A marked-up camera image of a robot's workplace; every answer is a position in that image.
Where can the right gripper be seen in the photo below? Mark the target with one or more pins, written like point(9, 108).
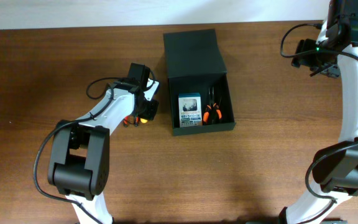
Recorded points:
point(327, 70)

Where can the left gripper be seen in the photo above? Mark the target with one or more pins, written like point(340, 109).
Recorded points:
point(150, 109)

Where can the small red-handled pliers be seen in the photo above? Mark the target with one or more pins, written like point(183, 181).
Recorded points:
point(131, 120)

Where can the blue precision screwdriver set box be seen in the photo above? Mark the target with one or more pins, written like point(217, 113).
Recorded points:
point(189, 108)

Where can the orange black needle-nose pliers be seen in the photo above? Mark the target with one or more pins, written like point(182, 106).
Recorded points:
point(212, 113)

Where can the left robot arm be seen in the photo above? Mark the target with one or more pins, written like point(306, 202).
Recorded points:
point(79, 161)

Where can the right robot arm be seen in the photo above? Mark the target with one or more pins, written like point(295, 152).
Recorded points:
point(332, 177)

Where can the black open cardboard box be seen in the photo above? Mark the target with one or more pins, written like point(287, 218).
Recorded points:
point(195, 65)

